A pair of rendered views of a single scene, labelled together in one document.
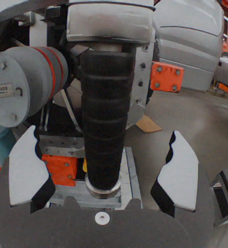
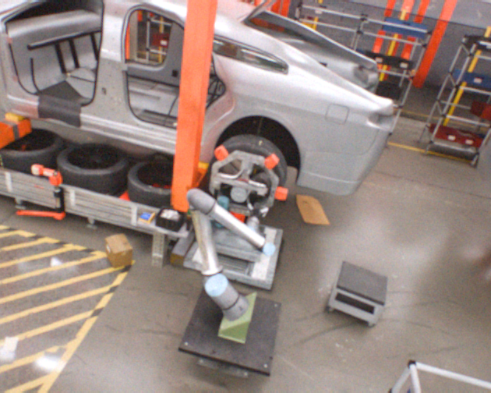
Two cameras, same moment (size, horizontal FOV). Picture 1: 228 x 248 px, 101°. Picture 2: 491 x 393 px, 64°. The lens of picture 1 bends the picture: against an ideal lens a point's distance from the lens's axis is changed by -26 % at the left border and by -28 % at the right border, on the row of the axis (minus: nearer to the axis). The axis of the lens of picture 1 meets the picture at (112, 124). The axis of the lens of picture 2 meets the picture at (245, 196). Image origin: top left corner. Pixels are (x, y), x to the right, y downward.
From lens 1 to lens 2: 2.89 m
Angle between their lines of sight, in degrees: 8
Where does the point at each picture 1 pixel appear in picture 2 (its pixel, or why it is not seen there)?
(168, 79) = (280, 196)
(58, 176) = not seen: hidden behind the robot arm
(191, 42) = (329, 161)
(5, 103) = (239, 196)
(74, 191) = (233, 241)
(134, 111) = (269, 203)
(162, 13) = (309, 143)
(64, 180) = not seen: hidden behind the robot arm
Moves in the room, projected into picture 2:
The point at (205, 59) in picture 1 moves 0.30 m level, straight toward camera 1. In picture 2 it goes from (341, 173) to (319, 179)
